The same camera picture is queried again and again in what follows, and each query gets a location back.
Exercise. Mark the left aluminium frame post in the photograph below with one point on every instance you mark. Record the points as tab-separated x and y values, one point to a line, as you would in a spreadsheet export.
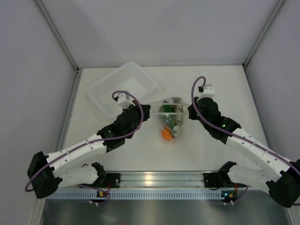
54	30

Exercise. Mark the fake green cucumber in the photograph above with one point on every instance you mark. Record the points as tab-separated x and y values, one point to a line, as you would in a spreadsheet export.
166	107

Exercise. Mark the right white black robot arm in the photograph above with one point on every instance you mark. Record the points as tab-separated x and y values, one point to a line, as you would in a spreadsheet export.
286	191

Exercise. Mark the fake orange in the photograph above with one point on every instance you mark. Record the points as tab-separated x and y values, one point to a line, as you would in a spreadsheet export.
166	134

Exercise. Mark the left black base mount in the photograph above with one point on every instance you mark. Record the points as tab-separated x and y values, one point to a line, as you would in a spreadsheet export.
112	180

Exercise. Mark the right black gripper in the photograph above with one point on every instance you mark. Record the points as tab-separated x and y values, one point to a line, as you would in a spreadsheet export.
193	115

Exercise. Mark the translucent white plastic basket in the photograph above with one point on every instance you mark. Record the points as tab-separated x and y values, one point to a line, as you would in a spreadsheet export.
129	77

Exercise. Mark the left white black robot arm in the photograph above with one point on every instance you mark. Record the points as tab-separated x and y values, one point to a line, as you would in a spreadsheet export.
49	172

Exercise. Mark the aluminium frame post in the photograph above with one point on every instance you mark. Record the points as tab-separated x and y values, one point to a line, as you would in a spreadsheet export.
54	30
264	31

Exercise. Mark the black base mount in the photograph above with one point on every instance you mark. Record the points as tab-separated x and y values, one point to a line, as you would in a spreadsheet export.
112	180
215	180

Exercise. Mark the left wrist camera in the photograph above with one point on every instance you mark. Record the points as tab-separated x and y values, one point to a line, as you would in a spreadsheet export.
123	100

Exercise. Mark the aluminium mounting rail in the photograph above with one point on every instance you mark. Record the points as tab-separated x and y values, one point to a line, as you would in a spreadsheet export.
164	179

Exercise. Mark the white slotted cable duct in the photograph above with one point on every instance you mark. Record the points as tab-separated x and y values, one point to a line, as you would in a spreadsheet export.
80	194

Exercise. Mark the clear zip top bag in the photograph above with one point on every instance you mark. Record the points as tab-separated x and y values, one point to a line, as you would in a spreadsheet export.
173	121

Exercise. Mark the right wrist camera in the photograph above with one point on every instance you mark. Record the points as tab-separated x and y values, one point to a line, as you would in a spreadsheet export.
206	91

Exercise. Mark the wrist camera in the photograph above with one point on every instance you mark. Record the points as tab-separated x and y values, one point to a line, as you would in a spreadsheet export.
206	91
123	100

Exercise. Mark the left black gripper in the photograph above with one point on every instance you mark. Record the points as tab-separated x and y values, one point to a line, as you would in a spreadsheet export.
138	108

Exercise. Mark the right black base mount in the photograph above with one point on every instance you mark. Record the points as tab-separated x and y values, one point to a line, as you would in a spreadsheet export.
215	180

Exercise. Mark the right aluminium frame post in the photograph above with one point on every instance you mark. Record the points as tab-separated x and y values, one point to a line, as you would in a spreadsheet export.
264	31

